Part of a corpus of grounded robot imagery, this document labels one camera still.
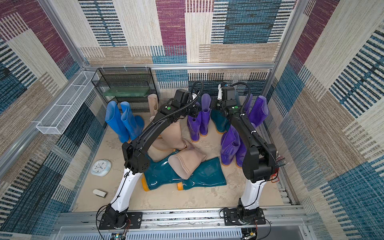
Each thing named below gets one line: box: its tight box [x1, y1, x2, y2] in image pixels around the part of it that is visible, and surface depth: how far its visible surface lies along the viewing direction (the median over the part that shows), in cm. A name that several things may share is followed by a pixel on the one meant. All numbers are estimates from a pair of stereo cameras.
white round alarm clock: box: [91, 159, 112, 177], surface depth 91 cm
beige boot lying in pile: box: [168, 148, 207, 180], surface depth 79 cm
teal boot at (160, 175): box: [141, 149, 183, 192], surface depth 81 cm
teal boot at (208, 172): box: [161, 149, 227, 191], surface depth 83 cm
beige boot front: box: [151, 120, 187, 151], surface depth 86 cm
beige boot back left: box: [147, 94, 159, 122], surface depth 95 cm
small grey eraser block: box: [93, 189, 107, 198], surface depth 81 cm
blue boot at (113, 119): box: [105, 100, 130, 143], surface depth 89 cm
